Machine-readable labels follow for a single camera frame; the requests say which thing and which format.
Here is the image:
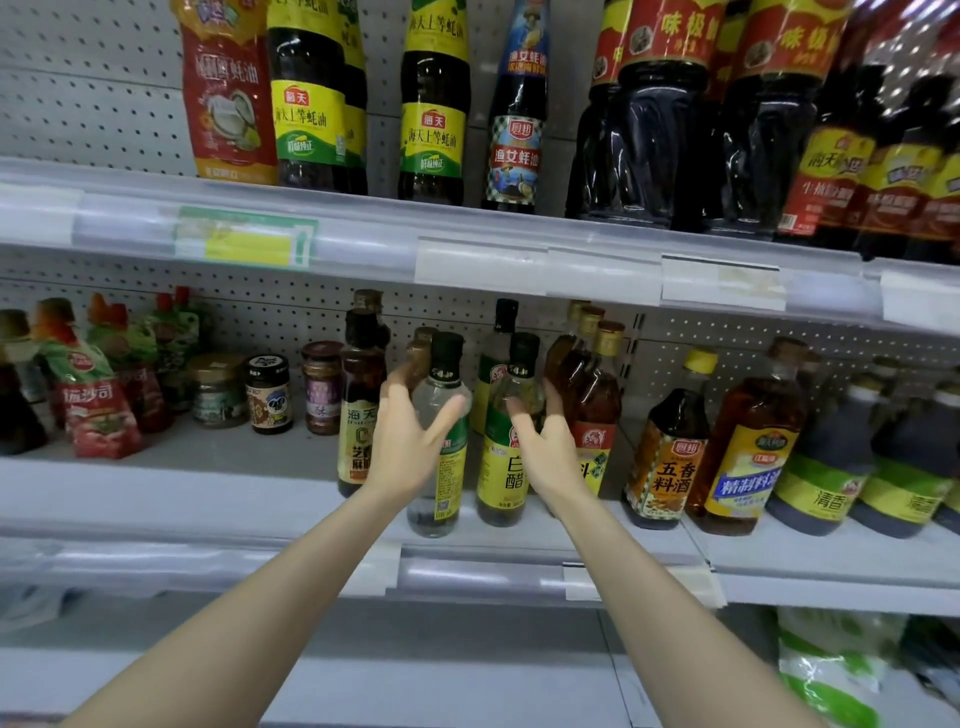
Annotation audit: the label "person's left hand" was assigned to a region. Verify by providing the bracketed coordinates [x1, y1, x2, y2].
[364, 375, 470, 509]

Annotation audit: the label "person's right hand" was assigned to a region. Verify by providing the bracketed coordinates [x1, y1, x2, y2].
[505, 382, 590, 512]

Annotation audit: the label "white vinegar bottle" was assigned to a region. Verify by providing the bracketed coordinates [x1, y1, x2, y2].
[475, 330, 545, 530]
[408, 330, 474, 539]

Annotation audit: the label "white metal store shelving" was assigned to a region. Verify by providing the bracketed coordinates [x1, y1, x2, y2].
[0, 0, 960, 728]

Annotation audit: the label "soy sauce bottle red cap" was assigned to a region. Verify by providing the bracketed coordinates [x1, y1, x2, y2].
[705, 0, 857, 242]
[565, 0, 729, 230]

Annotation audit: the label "rice vinegar jug green label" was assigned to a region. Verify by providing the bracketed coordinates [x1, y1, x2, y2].
[850, 379, 960, 542]

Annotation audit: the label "person's right forearm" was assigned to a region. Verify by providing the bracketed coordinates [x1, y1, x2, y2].
[547, 483, 827, 728]

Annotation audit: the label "person's left forearm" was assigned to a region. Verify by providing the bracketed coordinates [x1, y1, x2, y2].
[67, 480, 414, 728]

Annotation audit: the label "row of dark red-capped bottles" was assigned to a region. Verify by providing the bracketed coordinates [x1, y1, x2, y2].
[775, 15, 960, 269]

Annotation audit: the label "brown jar dark lid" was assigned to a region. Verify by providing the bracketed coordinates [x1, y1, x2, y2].
[301, 339, 347, 437]

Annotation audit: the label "dark bottle orange label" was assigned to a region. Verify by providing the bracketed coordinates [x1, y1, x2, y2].
[622, 348, 722, 531]

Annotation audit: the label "amber bottle yellow red label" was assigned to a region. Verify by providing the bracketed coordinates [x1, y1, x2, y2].
[543, 303, 587, 384]

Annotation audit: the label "dark-lidded glass jar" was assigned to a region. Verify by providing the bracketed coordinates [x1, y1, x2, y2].
[244, 352, 296, 437]

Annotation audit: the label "large amber cooking wine jug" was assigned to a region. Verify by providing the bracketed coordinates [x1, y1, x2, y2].
[687, 336, 812, 537]

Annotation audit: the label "glass jar tan lid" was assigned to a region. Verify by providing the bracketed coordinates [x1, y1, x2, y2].
[189, 352, 249, 429]

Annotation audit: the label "yellow green price tag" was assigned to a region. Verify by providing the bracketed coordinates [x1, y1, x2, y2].
[172, 205, 320, 272]

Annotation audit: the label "dark bottle with green label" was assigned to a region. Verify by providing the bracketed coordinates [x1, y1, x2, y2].
[792, 348, 836, 399]

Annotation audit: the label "blue label dark bottle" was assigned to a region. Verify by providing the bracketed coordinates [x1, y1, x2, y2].
[483, 0, 552, 215]

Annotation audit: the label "white green bag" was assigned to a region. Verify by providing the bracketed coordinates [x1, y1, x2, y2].
[777, 604, 909, 728]

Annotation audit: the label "small dark bottle yellow cap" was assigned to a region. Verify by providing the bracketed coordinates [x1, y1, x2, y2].
[0, 307, 50, 456]

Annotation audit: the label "orange sauce bottle red cap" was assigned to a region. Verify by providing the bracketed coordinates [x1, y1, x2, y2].
[172, 0, 282, 186]

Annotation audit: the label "blue white plastic bags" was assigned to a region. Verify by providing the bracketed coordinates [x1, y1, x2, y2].
[0, 582, 69, 632]

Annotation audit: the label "green packet white blue label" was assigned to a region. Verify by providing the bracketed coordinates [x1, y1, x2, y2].
[900, 615, 960, 707]

